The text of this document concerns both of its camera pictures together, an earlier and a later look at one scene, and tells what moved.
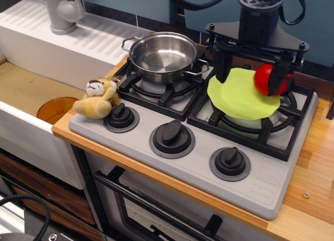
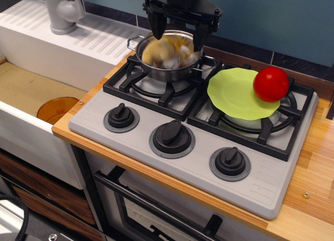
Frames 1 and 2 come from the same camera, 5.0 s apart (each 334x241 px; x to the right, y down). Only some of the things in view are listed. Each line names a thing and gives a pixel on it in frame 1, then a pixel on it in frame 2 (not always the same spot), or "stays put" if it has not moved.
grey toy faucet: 64,13 stays put
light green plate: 237,96 stays put
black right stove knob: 230,164 stays put
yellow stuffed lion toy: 102,97 -> 170,51
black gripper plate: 278,38 -> 192,2
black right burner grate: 275,135 stays put
